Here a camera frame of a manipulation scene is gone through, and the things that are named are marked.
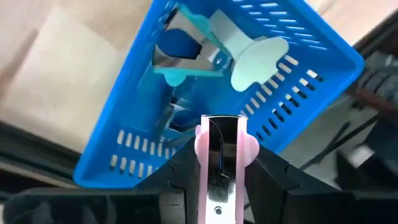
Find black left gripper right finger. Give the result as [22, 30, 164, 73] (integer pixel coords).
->
[243, 145, 328, 224]

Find black aluminium table frame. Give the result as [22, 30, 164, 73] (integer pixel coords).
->
[0, 119, 83, 189]

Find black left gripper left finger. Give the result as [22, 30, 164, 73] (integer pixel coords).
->
[134, 136, 201, 224]

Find teal staple remover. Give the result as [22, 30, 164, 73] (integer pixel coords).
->
[151, 3, 290, 93]

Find silver binder clip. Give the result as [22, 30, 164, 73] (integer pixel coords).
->
[194, 114, 261, 224]

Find blue plastic basket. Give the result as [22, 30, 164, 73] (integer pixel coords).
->
[73, 0, 365, 190]

